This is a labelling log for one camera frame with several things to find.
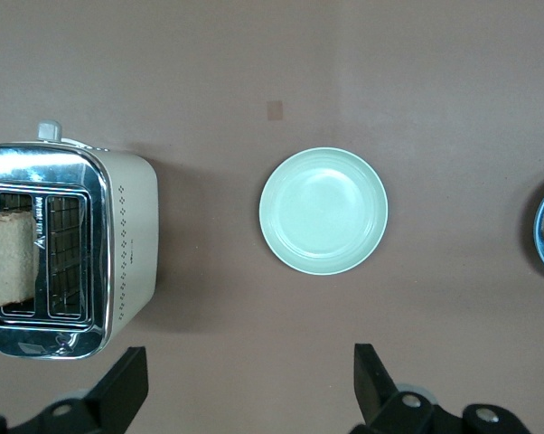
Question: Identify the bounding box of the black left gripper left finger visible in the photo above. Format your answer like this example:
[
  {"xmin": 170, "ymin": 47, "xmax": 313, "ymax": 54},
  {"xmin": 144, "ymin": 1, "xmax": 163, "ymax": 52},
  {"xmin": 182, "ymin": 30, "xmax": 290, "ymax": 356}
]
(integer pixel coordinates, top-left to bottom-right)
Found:
[{"xmin": 0, "ymin": 345, "xmax": 149, "ymax": 434}]

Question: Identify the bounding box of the cream and chrome toaster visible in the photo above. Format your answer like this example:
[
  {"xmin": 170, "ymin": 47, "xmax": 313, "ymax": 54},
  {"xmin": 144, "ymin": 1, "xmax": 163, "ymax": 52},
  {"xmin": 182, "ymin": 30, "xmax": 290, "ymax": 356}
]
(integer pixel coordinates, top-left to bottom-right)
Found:
[{"xmin": 0, "ymin": 119, "xmax": 160, "ymax": 362}]

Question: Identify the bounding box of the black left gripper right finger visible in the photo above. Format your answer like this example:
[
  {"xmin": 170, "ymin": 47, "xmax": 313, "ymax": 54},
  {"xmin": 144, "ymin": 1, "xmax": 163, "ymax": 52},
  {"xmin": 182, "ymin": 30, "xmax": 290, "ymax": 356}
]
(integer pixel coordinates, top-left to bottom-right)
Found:
[{"xmin": 350, "ymin": 343, "xmax": 533, "ymax": 434}]

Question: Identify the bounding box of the pale green round plate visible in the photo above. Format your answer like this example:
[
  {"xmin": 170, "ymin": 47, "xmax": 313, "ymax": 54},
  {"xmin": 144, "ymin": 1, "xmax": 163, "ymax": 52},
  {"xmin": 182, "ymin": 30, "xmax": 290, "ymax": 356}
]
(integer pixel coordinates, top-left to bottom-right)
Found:
[{"xmin": 258, "ymin": 146, "xmax": 389, "ymax": 277}]

